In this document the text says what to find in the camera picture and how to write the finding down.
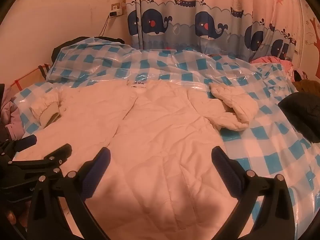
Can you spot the white wardrobe with tree sticker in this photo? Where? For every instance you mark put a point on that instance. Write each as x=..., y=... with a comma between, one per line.
x=312, y=30

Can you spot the blue checked plastic-covered bedspread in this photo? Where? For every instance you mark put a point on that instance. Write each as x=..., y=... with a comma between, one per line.
x=262, y=135

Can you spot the black knitted cloth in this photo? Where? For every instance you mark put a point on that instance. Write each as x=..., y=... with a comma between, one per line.
x=300, y=115

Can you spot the pink cloth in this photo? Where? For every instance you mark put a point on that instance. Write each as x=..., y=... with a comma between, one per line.
x=270, y=60

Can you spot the white wall outlet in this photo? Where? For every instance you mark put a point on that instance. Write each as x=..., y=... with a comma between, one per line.
x=118, y=5

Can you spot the red-taped bed rail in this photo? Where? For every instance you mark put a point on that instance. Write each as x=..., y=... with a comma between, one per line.
x=43, y=70

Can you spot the brown cloth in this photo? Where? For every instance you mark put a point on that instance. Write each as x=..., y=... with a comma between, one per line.
x=307, y=86

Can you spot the person's left hand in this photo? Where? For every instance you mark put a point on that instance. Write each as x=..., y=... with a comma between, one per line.
x=11, y=216

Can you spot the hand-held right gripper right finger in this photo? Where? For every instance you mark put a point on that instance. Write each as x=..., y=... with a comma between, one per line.
x=222, y=166

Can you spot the white quilted jacket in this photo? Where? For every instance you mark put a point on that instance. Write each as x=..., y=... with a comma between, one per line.
x=150, y=142

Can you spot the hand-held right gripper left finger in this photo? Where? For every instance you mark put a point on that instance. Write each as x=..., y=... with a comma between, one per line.
x=98, y=166

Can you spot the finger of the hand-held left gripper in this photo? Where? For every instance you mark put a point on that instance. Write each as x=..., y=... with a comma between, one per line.
x=26, y=141
x=60, y=153

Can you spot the whale print curtain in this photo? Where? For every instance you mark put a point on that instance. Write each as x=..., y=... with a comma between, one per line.
x=212, y=5

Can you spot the white power strip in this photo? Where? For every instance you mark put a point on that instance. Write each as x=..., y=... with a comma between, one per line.
x=115, y=12

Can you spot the pink and purple jacket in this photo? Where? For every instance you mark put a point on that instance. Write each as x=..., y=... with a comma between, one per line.
x=10, y=115

